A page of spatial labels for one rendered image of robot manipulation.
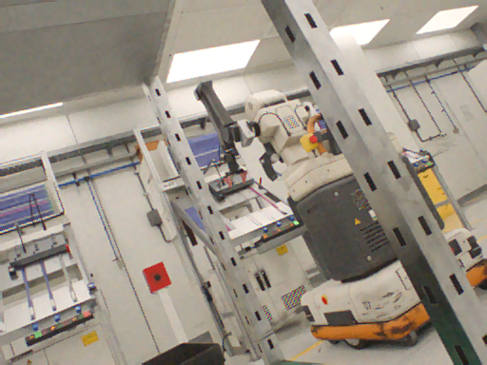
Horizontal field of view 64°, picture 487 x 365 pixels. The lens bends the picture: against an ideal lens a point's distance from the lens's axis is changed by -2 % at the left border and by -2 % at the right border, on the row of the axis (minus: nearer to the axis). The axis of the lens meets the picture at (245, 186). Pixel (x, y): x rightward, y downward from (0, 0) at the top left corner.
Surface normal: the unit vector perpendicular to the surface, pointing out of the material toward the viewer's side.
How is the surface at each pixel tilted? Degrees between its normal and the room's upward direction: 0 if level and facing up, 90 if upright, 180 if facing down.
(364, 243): 90
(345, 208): 90
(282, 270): 90
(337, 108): 90
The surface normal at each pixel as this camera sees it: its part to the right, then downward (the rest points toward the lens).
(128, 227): 0.34, -0.34
